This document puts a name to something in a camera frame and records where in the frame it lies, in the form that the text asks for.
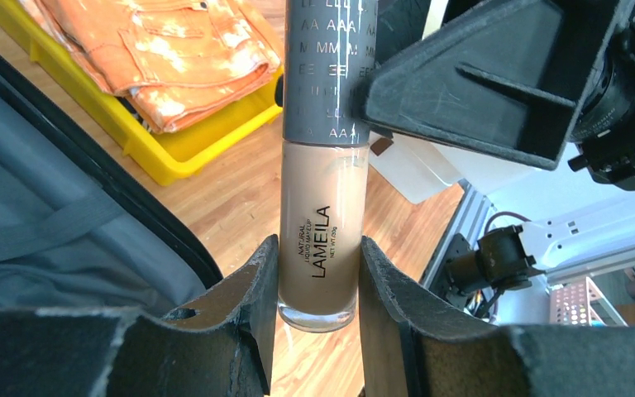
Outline black white space suitcase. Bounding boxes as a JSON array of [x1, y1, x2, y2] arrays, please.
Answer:
[[0, 56, 222, 316]]

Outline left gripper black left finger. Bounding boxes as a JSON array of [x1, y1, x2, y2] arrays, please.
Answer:
[[0, 235, 279, 396]]

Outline orange tie-dye jeans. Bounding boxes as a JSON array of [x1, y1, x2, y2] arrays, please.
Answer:
[[22, 0, 282, 133]]

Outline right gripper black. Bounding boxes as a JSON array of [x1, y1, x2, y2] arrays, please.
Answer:
[[360, 0, 635, 191]]

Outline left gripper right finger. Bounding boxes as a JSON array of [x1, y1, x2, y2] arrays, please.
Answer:
[[358, 237, 635, 396]]

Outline black tripod camera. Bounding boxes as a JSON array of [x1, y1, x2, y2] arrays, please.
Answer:
[[443, 225, 545, 297]]

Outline yellow plastic tray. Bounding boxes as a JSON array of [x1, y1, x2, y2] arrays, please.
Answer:
[[0, 1, 281, 186]]

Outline white cosmetic tube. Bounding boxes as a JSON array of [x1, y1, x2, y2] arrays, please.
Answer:
[[278, 1, 378, 333]]

